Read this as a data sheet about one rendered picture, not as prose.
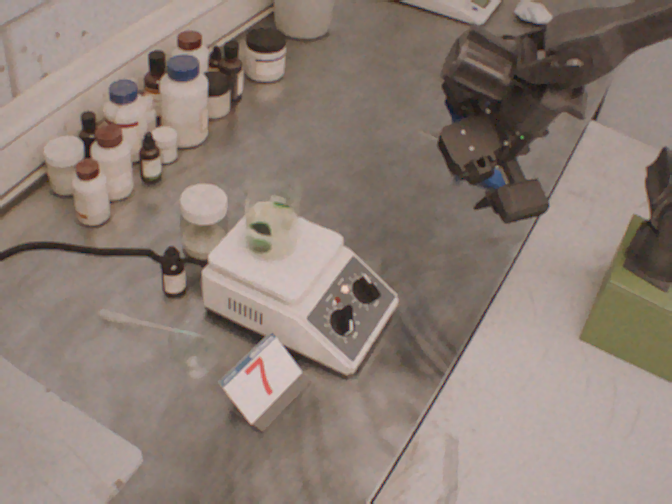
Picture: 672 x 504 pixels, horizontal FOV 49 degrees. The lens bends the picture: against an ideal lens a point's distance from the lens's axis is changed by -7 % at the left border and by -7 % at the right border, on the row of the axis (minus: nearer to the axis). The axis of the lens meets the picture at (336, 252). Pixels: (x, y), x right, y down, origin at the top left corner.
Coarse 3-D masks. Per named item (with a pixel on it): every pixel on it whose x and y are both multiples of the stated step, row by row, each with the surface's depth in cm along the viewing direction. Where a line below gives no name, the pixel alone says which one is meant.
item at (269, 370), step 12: (276, 348) 86; (252, 360) 84; (264, 360) 85; (276, 360) 86; (288, 360) 87; (240, 372) 83; (252, 372) 83; (264, 372) 84; (276, 372) 85; (288, 372) 86; (228, 384) 81; (240, 384) 82; (252, 384) 83; (264, 384) 84; (276, 384) 85; (240, 396) 82; (252, 396) 83; (264, 396) 84; (252, 408) 82
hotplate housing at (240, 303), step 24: (336, 264) 91; (216, 288) 88; (240, 288) 87; (312, 288) 88; (216, 312) 92; (240, 312) 89; (264, 312) 87; (288, 312) 85; (264, 336) 90; (288, 336) 87; (312, 336) 85; (312, 360) 89; (336, 360) 86; (360, 360) 88
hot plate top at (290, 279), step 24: (240, 240) 89; (312, 240) 90; (336, 240) 91; (216, 264) 86; (240, 264) 87; (264, 264) 87; (288, 264) 87; (312, 264) 88; (264, 288) 85; (288, 288) 85
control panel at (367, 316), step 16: (352, 256) 92; (352, 272) 91; (368, 272) 93; (336, 288) 89; (384, 288) 93; (320, 304) 87; (336, 304) 88; (352, 304) 89; (368, 304) 91; (384, 304) 92; (320, 320) 86; (368, 320) 90; (336, 336) 86; (352, 336) 87; (368, 336) 89; (352, 352) 86
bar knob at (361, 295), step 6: (360, 276) 90; (366, 276) 90; (354, 282) 91; (360, 282) 90; (366, 282) 90; (372, 282) 90; (354, 288) 90; (360, 288) 91; (366, 288) 90; (372, 288) 90; (354, 294) 90; (360, 294) 90; (366, 294) 90; (372, 294) 90; (378, 294) 90; (360, 300) 90; (366, 300) 90; (372, 300) 90
